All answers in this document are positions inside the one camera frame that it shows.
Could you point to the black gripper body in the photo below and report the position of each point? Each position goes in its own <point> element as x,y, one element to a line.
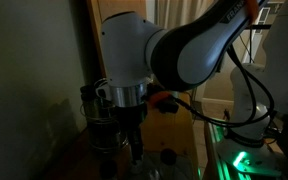
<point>131,117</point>

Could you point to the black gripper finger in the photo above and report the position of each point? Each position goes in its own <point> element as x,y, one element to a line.
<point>136,144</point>

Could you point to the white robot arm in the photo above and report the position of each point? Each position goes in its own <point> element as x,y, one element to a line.
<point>180,58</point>

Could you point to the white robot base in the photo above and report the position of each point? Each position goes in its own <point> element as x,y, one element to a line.
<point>243,147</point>

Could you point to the small black lidded jar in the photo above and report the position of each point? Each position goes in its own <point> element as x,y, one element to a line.
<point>168,156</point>

